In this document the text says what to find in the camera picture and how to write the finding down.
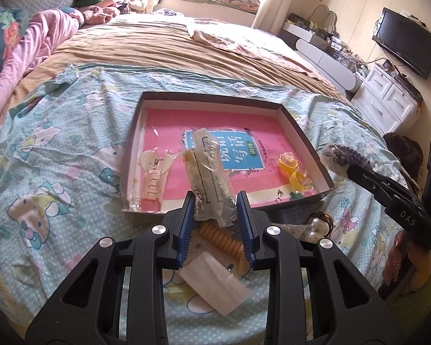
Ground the white drawer cabinet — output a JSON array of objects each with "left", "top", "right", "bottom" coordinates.
[{"left": 352, "top": 63, "right": 422, "bottom": 133}]

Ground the beige hair claw clip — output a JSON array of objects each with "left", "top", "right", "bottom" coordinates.
[{"left": 138, "top": 147, "right": 175, "bottom": 204}]

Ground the person's right forearm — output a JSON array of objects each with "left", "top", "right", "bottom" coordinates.
[{"left": 391, "top": 252, "right": 431, "bottom": 319}]

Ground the cat print blue blanket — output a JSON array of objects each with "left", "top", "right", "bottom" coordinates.
[{"left": 0, "top": 63, "right": 417, "bottom": 345}]

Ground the cream curtain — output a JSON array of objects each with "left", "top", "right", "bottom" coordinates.
[{"left": 253, "top": 0, "right": 300, "bottom": 31}]

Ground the pearl flower hair clip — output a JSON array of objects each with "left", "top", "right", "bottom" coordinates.
[{"left": 293, "top": 213, "right": 327, "bottom": 243}]

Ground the person's right hand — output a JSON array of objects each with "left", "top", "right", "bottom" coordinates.
[{"left": 382, "top": 231, "right": 416, "bottom": 285}]

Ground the pale floral folded cloth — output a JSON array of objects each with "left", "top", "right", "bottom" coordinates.
[{"left": 188, "top": 22, "right": 311, "bottom": 72}]

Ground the pink quilt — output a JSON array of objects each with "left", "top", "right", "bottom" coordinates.
[{"left": 0, "top": 7, "right": 85, "bottom": 144}]

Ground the white earring card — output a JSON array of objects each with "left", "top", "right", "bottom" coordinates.
[{"left": 180, "top": 253, "right": 250, "bottom": 317}]

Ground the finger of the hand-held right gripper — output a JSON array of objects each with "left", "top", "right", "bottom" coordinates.
[{"left": 346, "top": 163, "right": 422, "bottom": 211}]

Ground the brown cardboard tray box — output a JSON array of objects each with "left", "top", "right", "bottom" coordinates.
[{"left": 120, "top": 91, "right": 336, "bottom": 216}]

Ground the dark brown fuzzy object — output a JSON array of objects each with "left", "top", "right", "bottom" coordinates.
[{"left": 382, "top": 132, "right": 424, "bottom": 184}]

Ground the hair comb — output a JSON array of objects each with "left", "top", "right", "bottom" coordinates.
[{"left": 181, "top": 127, "right": 239, "bottom": 229}]

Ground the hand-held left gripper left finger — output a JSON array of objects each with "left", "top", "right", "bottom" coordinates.
[{"left": 25, "top": 191, "right": 196, "bottom": 345}]

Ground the orange spiral hair clip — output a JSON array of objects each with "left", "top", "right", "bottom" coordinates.
[{"left": 199, "top": 223, "right": 248, "bottom": 275}]

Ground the patterned blanket on windowsill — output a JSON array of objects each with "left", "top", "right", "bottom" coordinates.
[{"left": 221, "top": 0, "right": 261, "bottom": 13}]

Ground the pink fuzzy garment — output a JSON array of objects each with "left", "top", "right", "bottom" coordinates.
[{"left": 81, "top": 5, "right": 121, "bottom": 26}]

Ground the tan bedsheet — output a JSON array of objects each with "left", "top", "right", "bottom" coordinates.
[{"left": 14, "top": 12, "right": 349, "bottom": 101}]

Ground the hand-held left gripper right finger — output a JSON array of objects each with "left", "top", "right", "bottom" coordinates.
[{"left": 236, "top": 190, "right": 406, "bottom": 345}]

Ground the black flat television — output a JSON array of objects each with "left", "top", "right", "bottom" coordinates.
[{"left": 372, "top": 7, "right": 431, "bottom": 80}]

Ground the dark beaded bracelet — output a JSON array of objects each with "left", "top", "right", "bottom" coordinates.
[{"left": 321, "top": 143, "right": 372, "bottom": 173}]

